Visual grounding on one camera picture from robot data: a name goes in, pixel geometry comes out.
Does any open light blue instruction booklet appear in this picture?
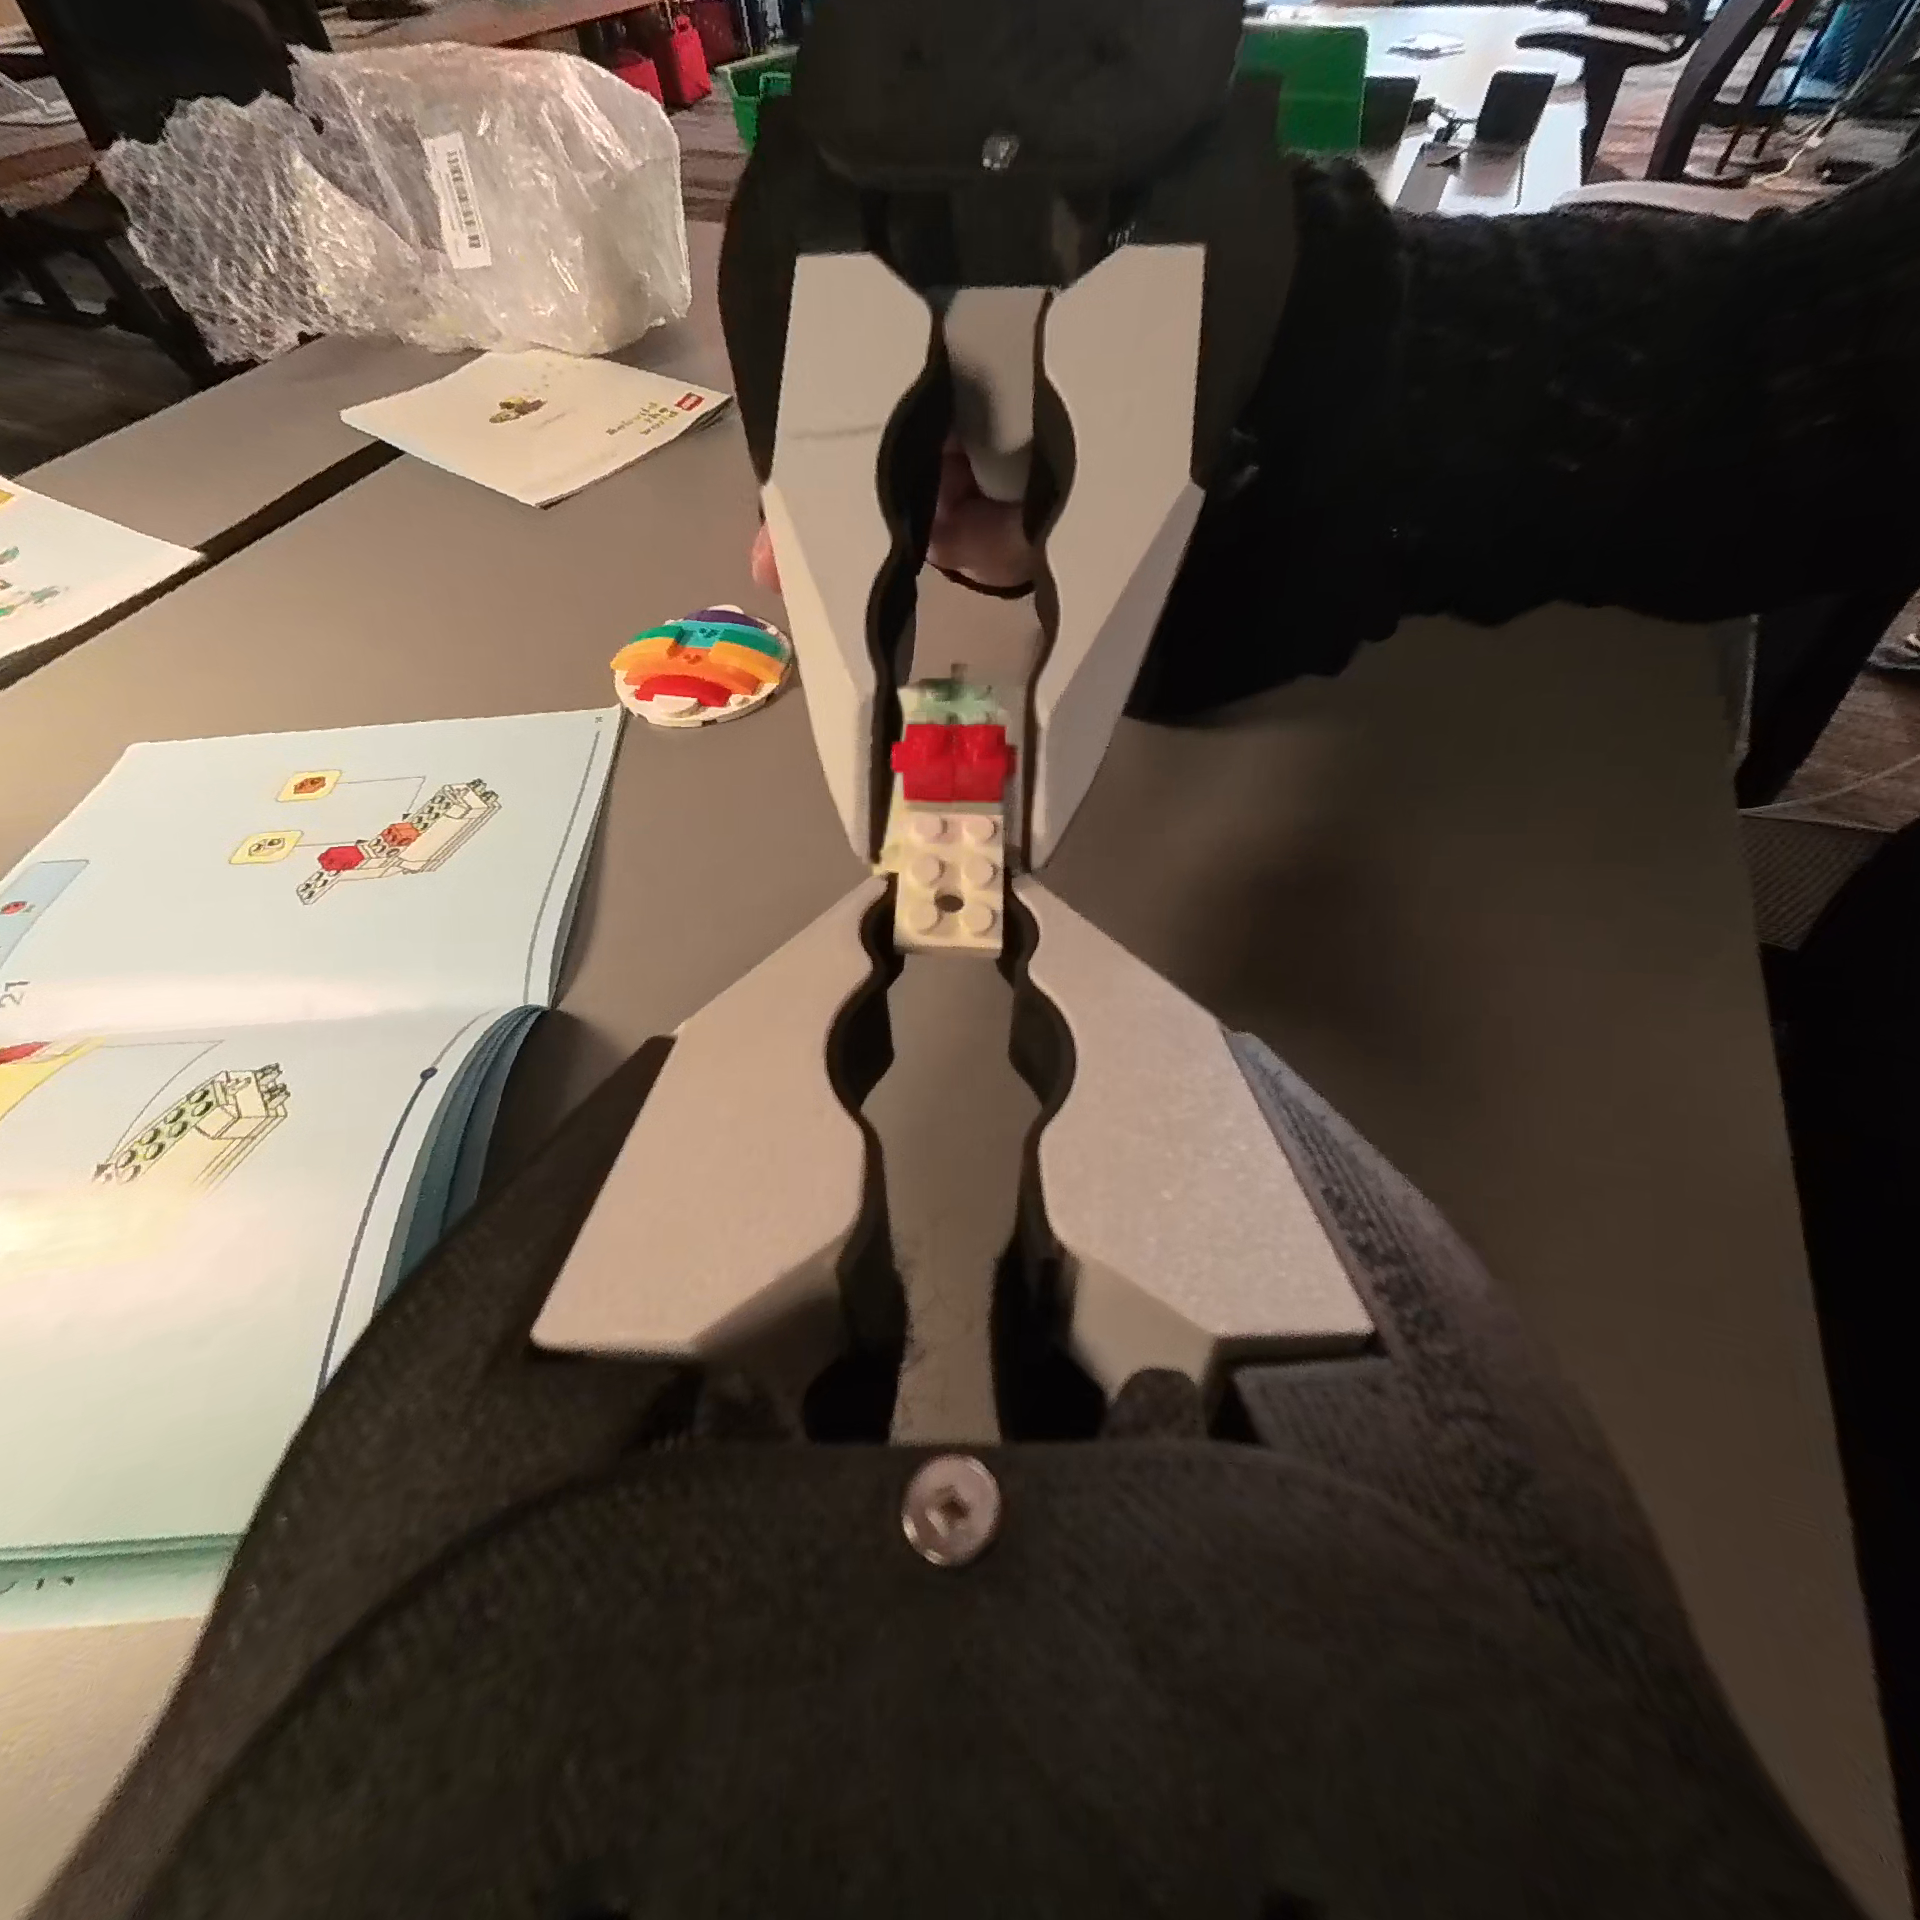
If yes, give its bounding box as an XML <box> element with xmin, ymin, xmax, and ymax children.
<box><xmin>0</xmin><ymin>703</ymin><xmax>625</xmax><ymax>1630</ymax></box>

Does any clear bubble wrap bag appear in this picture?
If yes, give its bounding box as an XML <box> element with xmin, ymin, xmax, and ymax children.
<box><xmin>95</xmin><ymin>42</ymin><xmax>692</xmax><ymax>366</ymax></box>

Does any green plastic bin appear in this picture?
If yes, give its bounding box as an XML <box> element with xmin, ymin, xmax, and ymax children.
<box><xmin>727</xmin><ymin>22</ymin><xmax>1368</xmax><ymax>154</ymax></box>

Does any person's dark clothed leg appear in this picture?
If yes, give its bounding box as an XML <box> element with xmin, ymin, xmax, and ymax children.
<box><xmin>1758</xmin><ymin>815</ymin><xmax>1920</xmax><ymax>1920</ymax></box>

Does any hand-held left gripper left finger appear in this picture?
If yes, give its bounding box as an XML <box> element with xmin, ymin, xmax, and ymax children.
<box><xmin>528</xmin><ymin>878</ymin><xmax>910</xmax><ymax>1373</ymax></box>

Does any white lego build red top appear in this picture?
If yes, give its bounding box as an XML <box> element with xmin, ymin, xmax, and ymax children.
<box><xmin>885</xmin><ymin>660</ymin><xmax>1039</xmax><ymax>962</ymax></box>

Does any person's right hand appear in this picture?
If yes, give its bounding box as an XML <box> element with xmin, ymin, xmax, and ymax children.
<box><xmin>921</xmin><ymin>442</ymin><xmax>1055</xmax><ymax>598</ymax></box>

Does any black office chair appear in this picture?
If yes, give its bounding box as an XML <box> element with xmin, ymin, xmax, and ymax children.
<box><xmin>1514</xmin><ymin>0</ymin><xmax>1786</xmax><ymax>154</ymax></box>

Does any illustrated instruction leaflet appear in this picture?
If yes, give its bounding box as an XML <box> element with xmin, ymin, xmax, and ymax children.
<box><xmin>0</xmin><ymin>478</ymin><xmax>202</xmax><ymax>670</ymax></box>

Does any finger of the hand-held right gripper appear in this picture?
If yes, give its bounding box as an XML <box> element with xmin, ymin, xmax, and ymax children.
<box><xmin>1016</xmin><ymin>242</ymin><xmax>1213</xmax><ymax>880</ymax></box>
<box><xmin>756</xmin><ymin>246</ymin><xmax>952</xmax><ymax>876</ymax></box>

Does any round rainbow lego disc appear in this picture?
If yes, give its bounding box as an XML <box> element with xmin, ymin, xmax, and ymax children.
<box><xmin>608</xmin><ymin>598</ymin><xmax>792</xmax><ymax>731</ymax></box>

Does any closed white instruction booklet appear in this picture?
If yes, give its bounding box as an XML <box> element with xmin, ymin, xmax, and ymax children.
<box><xmin>343</xmin><ymin>349</ymin><xmax>735</xmax><ymax>511</ymax></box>

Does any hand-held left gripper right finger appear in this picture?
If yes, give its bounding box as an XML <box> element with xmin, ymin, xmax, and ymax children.
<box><xmin>1008</xmin><ymin>878</ymin><xmax>1378</xmax><ymax>1403</ymax></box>

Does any person's right forearm black sleeve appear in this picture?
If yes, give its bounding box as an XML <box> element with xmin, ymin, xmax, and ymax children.
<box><xmin>1124</xmin><ymin>150</ymin><xmax>1920</xmax><ymax>730</ymax></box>

